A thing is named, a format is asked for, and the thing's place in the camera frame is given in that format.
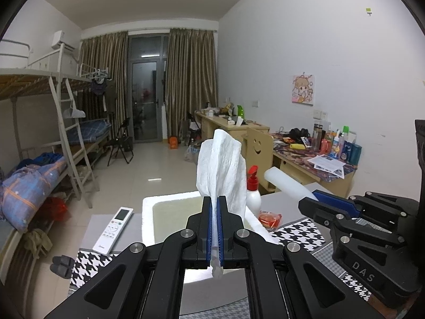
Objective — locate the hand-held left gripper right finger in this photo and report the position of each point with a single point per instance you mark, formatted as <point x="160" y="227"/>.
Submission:
<point x="221" y="232"/>

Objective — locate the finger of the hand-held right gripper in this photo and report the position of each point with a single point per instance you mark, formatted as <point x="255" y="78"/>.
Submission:
<point x="335" y="202"/>
<point x="315" y="211"/>

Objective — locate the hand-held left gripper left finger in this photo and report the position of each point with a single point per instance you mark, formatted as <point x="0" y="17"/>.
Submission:
<point x="207" y="232"/>

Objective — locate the white cotton towel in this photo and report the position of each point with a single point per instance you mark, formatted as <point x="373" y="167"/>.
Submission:
<point x="219" y="159"/>
<point x="285" y="182"/>

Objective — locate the white foam box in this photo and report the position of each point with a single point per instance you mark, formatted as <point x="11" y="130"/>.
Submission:
<point x="149" y="219"/>

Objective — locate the wooden desk with printed mat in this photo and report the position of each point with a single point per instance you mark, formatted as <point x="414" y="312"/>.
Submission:
<point x="332" y="182"/>

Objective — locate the houndstooth tablecloth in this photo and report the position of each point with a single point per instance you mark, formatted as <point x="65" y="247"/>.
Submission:
<point x="298" y="236"/>

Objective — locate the printed paper sheets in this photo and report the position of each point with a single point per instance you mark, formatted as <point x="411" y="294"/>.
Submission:
<point x="327" y="164"/>

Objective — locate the white red-pump lotion bottle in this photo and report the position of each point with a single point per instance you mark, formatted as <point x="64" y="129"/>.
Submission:
<point x="254" y="199"/>

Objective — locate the red snack packet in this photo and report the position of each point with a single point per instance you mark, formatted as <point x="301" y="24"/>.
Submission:
<point x="269" y="220"/>

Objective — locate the group of toiletry bottles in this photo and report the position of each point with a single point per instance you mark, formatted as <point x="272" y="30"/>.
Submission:
<point x="342" y="146"/>

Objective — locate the yellow case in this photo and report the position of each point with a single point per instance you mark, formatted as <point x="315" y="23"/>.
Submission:
<point x="297" y="146"/>

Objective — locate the black headphones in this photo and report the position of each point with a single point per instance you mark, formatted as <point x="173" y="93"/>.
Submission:
<point x="298" y="133"/>

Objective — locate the clear plastic bag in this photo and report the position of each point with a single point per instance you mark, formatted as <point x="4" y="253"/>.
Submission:
<point x="192" y="154"/>

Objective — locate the wooden smiley face chair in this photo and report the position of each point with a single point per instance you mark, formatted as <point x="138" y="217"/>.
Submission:
<point x="257" y="146"/>

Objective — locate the white remote control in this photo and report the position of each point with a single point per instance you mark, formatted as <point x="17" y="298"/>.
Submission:
<point x="114" y="229"/>

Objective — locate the orange floor object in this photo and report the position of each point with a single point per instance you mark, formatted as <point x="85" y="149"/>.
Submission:
<point x="173" y="143"/>

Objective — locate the wooden desk with drawers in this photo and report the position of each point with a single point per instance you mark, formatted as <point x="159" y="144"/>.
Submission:
<point x="212" y="129"/>

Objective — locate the green plastic object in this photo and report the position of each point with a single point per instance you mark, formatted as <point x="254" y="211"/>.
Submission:
<point x="240" y="112"/>

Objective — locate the black folding chair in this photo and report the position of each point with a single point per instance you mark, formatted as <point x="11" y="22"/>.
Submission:
<point x="121" y="143"/>

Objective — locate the brown curtain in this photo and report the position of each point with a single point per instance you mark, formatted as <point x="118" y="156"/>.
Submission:
<point x="109" y="73"/>
<point x="191" y="83"/>

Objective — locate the red bag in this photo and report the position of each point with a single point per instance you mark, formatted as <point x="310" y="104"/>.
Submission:
<point x="56" y="209"/>

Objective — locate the glass balcony door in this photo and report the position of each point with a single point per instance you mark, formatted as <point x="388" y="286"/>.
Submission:
<point x="146" y="86"/>

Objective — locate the white bed ladder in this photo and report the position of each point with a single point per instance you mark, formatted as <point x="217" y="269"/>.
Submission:
<point x="71" y="139"/>

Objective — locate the hanging dark clothes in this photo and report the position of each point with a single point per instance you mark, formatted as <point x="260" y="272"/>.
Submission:
<point x="101" y="93"/>

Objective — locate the blue plaid quilt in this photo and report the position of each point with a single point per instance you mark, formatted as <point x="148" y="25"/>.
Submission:
<point x="30" y="189"/>

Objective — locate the white metal bunk bed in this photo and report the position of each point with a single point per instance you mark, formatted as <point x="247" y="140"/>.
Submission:
<point x="30" y="79"/>

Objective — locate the white air conditioner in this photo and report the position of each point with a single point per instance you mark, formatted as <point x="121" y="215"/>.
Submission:
<point x="63" y="41"/>

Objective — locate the cartoon wall poster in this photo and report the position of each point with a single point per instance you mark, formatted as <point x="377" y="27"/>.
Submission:
<point x="303" y="89"/>

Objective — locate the green wall hook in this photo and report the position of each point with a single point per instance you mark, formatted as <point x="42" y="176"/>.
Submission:
<point x="369" y="11"/>

